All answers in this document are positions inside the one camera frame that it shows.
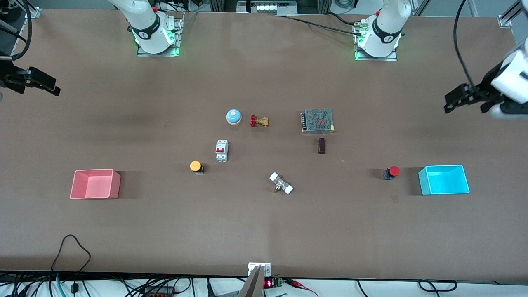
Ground cyan plastic box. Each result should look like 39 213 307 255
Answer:
418 165 470 196

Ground pink plastic box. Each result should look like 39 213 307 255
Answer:
70 169 121 200

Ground metal mesh power supply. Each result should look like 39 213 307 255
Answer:
300 108 335 134

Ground metal fitting white caps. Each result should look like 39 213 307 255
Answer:
269 172 294 195

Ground red clip lead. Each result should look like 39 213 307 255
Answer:
285 279 320 297

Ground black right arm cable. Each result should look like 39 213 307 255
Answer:
0 0 33 61

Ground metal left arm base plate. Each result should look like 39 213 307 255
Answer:
354 21 398 62

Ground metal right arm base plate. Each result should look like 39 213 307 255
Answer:
137 12 183 57

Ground black cable across table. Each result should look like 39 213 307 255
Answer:
277 12 365 36

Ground black looped cable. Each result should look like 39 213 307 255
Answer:
51 234 92 294

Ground black coiled cable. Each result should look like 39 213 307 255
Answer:
418 280 457 292

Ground silver camera mount bracket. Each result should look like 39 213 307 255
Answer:
248 262 272 277

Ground grey camera pole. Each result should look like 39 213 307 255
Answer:
238 266 265 297

